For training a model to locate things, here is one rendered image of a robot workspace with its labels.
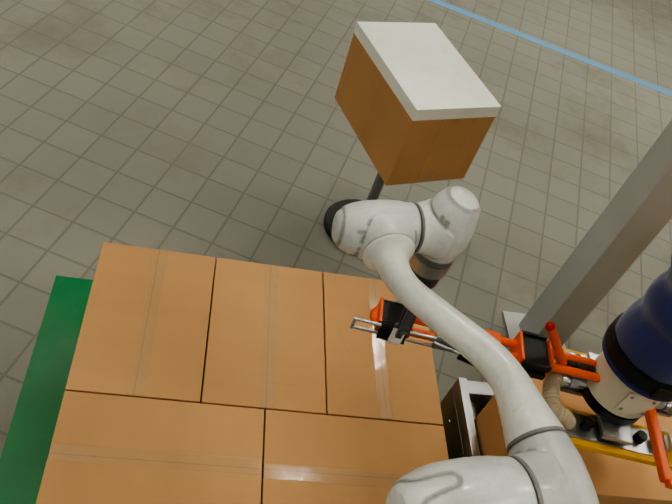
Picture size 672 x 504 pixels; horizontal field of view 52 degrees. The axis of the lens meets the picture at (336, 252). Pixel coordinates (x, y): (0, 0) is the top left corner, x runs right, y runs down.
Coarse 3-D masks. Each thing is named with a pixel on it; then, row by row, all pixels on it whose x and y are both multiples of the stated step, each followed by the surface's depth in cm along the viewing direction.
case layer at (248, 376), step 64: (128, 256) 243; (192, 256) 250; (128, 320) 226; (192, 320) 232; (256, 320) 239; (320, 320) 246; (128, 384) 211; (192, 384) 216; (256, 384) 222; (320, 384) 228; (384, 384) 234; (64, 448) 193; (128, 448) 198; (192, 448) 203; (256, 448) 208; (320, 448) 213; (384, 448) 218
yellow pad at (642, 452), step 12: (576, 420) 171; (588, 420) 169; (576, 432) 169; (588, 432) 170; (636, 432) 171; (648, 432) 174; (576, 444) 167; (588, 444) 168; (600, 444) 169; (612, 444) 169; (624, 444) 170; (636, 444) 171; (648, 444) 172; (624, 456) 169; (636, 456) 169; (648, 456) 170
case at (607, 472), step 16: (560, 400) 196; (576, 400) 198; (480, 416) 225; (496, 416) 214; (480, 432) 223; (496, 432) 213; (480, 448) 222; (496, 448) 211; (576, 448) 187; (592, 464) 185; (608, 464) 186; (624, 464) 187; (640, 464) 188; (592, 480) 181; (608, 480) 182; (624, 480) 184; (640, 480) 185; (656, 480) 186; (608, 496) 180; (624, 496) 181; (640, 496) 182; (656, 496) 183
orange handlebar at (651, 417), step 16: (416, 320) 165; (416, 336) 163; (496, 336) 167; (512, 352) 166; (560, 368) 166; (576, 368) 167; (656, 416) 163; (656, 432) 160; (656, 448) 157; (656, 464) 156
